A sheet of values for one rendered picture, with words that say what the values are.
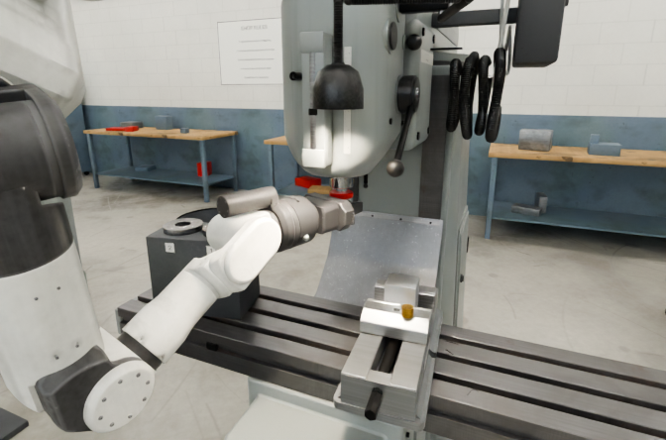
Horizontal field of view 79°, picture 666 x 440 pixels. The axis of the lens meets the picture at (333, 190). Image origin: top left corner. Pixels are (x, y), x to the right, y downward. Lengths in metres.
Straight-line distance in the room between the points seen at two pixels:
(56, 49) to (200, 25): 5.93
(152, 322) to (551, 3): 0.86
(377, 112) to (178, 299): 0.41
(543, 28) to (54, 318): 0.89
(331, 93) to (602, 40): 4.57
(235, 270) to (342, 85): 0.29
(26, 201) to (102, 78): 7.48
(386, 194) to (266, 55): 4.75
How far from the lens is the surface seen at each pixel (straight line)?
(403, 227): 1.16
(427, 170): 1.12
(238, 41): 6.03
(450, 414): 0.82
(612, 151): 4.41
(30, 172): 0.41
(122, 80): 7.54
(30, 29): 0.53
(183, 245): 0.96
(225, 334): 0.94
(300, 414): 0.90
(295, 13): 0.72
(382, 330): 0.78
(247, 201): 0.63
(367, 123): 0.67
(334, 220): 0.73
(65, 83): 0.53
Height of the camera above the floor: 1.46
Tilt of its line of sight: 14 degrees down
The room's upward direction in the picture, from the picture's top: straight up
